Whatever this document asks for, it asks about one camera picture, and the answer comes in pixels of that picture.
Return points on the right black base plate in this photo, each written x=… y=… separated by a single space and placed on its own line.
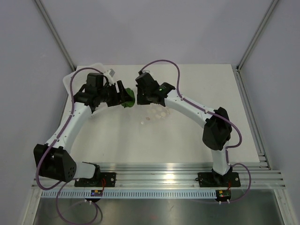
x=215 y=180

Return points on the left aluminium frame post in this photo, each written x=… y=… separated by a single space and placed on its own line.
x=50 y=25

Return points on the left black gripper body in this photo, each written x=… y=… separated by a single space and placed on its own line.
x=108 y=94

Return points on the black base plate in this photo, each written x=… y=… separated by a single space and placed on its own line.
x=106 y=179
x=215 y=180

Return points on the white slotted cable duct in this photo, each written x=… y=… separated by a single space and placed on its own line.
x=132 y=194

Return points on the clear polka dot zip bag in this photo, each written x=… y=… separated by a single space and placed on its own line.
x=153 y=113

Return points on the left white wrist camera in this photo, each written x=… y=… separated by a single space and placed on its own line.
x=109 y=73

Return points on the green pepper toy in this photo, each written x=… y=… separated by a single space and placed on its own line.
x=128 y=98

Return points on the aluminium frame post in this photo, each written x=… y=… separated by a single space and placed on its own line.
x=50 y=25
x=258 y=33

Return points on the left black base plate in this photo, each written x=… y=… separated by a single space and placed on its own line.
x=106 y=179

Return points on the right aluminium frame post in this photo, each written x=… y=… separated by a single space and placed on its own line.
x=258 y=33

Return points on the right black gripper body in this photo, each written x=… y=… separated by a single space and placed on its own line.
x=148 y=95

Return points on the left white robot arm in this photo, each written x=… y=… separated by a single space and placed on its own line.
x=53 y=159

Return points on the aluminium mounting rail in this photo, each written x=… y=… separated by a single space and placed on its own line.
x=183 y=175

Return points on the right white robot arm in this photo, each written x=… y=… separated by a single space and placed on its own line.
x=216 y=131

